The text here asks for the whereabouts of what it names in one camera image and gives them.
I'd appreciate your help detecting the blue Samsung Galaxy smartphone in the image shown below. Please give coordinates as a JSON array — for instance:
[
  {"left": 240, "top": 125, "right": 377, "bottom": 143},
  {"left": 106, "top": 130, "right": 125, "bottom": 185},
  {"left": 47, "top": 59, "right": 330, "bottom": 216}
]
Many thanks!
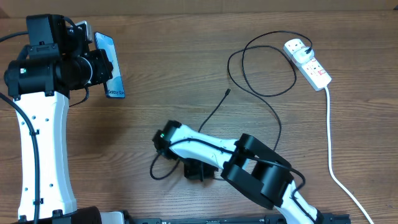
[{"left": 93, "top": 31, "right": 126, "bottom": 99}]

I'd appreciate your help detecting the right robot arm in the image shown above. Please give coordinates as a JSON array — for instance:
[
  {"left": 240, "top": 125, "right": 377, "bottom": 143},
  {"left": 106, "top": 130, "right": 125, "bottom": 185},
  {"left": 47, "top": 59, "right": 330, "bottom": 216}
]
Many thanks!
[{"left": 152, "top": 120, "right": 324, "bottom": 223}]

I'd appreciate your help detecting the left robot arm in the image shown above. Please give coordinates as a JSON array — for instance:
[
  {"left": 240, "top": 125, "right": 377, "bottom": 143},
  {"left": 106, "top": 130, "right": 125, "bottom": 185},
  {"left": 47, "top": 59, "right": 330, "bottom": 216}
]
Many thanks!
[{"left": 2, "top": 14, "right": 114, "bottom": 223}]

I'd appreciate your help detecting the white charger plug adapter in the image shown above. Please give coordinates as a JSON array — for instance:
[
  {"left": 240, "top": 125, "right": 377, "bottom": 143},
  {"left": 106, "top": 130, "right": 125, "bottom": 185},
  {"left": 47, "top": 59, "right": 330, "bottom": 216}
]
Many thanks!
[{"left": 292, "top": 47, "right": 315, "bottom": 67}]

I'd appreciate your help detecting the white power strip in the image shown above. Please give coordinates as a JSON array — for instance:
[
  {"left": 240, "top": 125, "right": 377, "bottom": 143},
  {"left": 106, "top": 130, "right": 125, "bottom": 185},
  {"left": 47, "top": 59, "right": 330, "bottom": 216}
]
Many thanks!
[{"left": 284, "top": 39, "right": 331, "bottom": 91}]

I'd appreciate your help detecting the white power strip cord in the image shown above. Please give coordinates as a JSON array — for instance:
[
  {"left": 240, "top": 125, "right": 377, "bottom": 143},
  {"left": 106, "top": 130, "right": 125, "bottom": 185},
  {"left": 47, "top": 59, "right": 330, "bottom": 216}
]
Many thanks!
[{"left": 323, "top": 86, "right": 375, "bottom": 224}]

